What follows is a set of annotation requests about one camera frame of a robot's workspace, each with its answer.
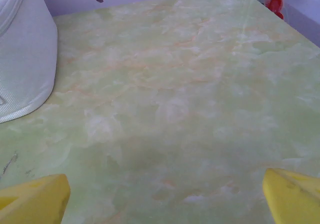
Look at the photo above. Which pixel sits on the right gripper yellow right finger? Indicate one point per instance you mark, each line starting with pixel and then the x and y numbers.
pixel 295 199

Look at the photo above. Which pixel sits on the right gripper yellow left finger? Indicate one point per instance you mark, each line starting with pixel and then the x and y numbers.
pixel 35 201

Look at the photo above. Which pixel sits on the white zip medicine case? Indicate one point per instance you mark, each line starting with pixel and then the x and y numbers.
pixel 25 54

